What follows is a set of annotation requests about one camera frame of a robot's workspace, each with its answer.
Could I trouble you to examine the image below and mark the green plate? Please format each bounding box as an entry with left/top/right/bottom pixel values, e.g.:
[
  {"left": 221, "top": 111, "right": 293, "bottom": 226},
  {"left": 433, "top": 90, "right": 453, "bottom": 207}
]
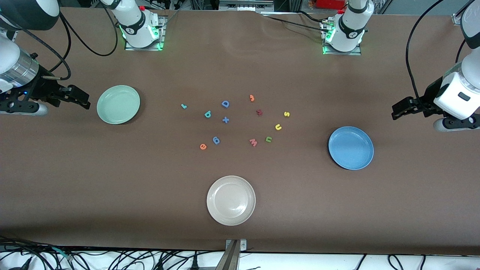
[{"left": 97, "top": 85, "right": 141, "bottom": 125}]

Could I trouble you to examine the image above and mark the blue plate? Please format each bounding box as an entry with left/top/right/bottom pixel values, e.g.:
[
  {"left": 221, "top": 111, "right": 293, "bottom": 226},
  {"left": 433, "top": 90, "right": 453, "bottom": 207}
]
[{"left": 328, "top": 126, "right": 374, "bottom": 171}]

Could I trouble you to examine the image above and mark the brown table cover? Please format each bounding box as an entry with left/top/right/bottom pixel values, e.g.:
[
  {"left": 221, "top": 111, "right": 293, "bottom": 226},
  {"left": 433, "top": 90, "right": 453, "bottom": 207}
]
[{"left": 0, "top": 7, "right": 480, "bottom": 256}]

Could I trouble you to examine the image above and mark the red box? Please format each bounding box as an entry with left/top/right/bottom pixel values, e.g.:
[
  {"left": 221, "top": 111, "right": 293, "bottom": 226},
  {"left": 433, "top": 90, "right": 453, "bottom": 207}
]
[{"left": 315, "top": 0, "right": 347, "bottom": 10}]

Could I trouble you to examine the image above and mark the beige plate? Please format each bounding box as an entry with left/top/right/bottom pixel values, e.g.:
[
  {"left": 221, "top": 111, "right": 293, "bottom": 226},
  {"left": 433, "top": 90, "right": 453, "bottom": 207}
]
[{"left": 207, "top": 175, "right": 256, "bottom": 226}]

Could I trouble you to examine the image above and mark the metal equipment box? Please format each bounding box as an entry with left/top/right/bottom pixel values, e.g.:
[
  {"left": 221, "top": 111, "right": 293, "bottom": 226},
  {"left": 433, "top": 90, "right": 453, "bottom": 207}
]
[{"left": 219, "top": 0, "right": 274, "bottom": 12}]

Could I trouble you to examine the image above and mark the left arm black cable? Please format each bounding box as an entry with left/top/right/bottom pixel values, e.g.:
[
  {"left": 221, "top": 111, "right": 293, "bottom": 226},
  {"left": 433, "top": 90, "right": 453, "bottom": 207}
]
[{"left": 406, "top": 0, "right": 467, "bottom": 109}]

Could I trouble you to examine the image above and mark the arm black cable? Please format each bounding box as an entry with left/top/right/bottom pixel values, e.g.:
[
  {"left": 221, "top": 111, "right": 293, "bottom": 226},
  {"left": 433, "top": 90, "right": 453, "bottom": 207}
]
[
  {"left": 406, "top": 0, "right": 467, "bottom": 109},
  {"left": 11, "top": 0, "right": 119, "bottom": 81}
]

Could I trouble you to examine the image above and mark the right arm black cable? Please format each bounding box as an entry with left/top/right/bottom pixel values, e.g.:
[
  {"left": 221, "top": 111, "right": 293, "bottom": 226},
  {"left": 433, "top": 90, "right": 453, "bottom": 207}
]
[{"left": 11, "top": 0, "right": 119, "bottom": 81}]

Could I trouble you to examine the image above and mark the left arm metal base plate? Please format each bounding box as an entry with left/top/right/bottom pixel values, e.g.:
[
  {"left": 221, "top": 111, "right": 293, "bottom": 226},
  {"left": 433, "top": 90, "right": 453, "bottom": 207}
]
[{"left": 322, "top": 19, "right": 362, "bottom": 56}]

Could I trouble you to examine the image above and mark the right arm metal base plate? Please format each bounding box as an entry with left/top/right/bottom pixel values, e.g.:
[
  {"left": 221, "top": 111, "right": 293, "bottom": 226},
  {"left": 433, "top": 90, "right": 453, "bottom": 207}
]
[{"left": 124, "top": 15, "right": 167, "bottom": 51}]

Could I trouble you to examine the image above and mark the black cable on table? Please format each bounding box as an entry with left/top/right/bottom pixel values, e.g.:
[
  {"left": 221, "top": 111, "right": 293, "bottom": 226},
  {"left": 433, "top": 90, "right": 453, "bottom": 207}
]
[{"left": 261, "top": 10, "right": 327, "bottom": 32}]

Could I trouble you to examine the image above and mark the teal cable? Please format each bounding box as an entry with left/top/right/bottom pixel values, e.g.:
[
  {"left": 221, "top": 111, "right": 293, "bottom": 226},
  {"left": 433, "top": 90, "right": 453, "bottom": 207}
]
[{"left": 52, "top": 246, "right": 72, "bottom": 261}]

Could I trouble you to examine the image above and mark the metal table bracket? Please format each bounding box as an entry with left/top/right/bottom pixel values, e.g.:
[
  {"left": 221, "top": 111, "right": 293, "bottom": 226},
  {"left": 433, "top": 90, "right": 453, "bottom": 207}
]
[{"left": 225, "top": 239, "right": 247, "bottom": 270}]

